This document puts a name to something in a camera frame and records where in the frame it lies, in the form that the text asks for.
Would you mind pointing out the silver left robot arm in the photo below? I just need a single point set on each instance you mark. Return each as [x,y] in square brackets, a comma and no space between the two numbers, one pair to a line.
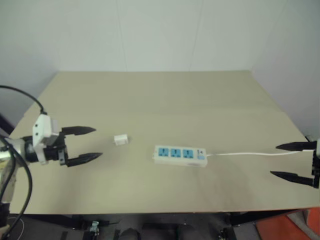
[15,147]

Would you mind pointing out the dark rounded shape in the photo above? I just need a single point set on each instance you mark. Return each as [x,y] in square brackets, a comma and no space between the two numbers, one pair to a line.
[130,235]

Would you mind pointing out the orange object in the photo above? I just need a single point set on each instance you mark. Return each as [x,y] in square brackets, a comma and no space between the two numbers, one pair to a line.
[275,225]

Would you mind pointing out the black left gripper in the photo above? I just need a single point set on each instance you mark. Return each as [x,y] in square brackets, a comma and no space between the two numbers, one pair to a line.
[53,153]

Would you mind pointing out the white plug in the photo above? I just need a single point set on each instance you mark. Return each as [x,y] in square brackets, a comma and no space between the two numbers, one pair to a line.
[121,140]

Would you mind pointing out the white power strip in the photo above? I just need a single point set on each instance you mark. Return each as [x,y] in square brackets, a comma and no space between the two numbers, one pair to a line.
[180,156]

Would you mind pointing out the small metal clamp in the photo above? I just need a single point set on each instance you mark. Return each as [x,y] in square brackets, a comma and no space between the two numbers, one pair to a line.
[94,226]

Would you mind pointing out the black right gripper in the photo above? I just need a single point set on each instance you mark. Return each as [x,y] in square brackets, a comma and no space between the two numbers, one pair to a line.
[316,170]

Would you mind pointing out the black table frame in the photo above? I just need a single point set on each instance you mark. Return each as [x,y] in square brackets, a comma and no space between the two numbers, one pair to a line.
[160,217]

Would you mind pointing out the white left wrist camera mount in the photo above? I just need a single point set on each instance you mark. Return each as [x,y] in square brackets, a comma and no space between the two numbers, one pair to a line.
[41,127]

